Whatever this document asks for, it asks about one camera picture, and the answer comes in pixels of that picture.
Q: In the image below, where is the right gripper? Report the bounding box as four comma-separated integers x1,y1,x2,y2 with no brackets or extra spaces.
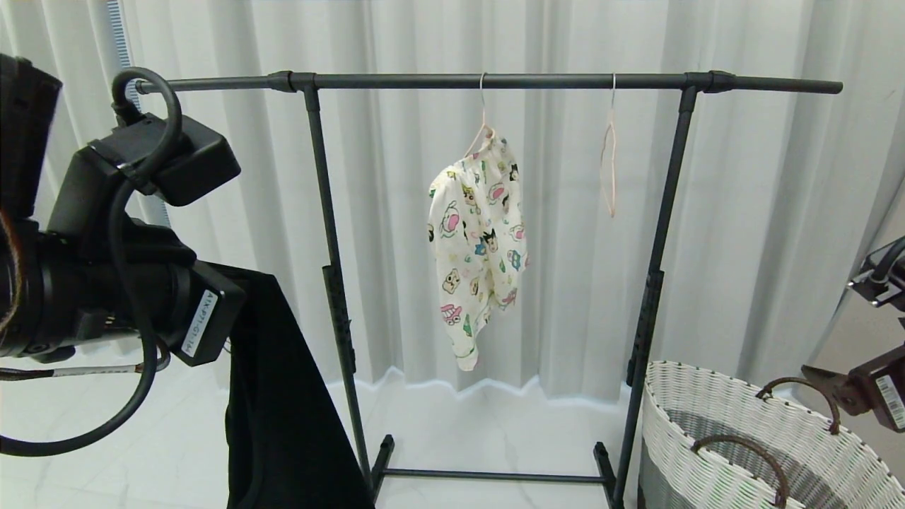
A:
801,344,905,433

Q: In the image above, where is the cream printed garment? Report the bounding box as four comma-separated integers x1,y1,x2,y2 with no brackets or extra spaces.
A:
426,131,530,372

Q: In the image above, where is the black garment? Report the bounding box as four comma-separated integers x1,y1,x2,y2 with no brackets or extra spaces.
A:
225,265,375,509

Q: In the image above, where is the white curtain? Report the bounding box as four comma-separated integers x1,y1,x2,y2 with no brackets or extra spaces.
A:
0,0,124,234
124,0,905,400

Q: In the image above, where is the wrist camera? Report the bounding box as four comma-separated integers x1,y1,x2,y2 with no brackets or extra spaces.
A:
847,247,905,312
46,113,241,241

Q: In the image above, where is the pink clothes hanger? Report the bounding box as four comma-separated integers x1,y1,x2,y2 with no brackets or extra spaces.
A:
600,73,618,218
463,72,496,160

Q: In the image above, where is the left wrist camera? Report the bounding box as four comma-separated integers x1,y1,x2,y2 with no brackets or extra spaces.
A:
46,113,241,241

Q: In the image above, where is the white laundry basket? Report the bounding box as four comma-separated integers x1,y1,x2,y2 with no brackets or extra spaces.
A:
636,361,905,509

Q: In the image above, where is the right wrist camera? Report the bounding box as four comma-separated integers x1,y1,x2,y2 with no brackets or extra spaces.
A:
847,247,905,312

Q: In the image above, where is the black clothes rack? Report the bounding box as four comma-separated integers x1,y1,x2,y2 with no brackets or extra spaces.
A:
134,69,843,509

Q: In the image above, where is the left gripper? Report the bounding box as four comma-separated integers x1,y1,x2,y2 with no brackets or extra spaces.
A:
42,226,246,367

